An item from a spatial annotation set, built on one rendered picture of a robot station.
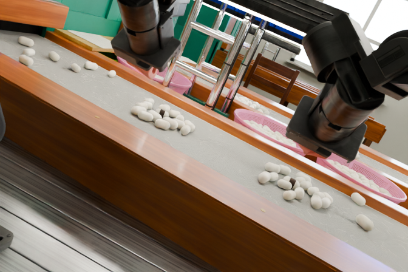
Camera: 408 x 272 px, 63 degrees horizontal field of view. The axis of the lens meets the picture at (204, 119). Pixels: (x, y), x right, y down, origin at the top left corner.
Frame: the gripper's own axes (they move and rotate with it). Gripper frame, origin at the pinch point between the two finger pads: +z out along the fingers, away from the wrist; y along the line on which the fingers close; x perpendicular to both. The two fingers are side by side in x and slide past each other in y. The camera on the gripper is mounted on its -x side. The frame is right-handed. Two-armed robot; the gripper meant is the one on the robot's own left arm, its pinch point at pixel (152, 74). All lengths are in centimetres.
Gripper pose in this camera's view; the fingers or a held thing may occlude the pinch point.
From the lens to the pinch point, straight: 64.8
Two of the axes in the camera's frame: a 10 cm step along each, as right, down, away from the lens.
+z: -0.2, 4.7, 8.8
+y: -8.7, -4.5, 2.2
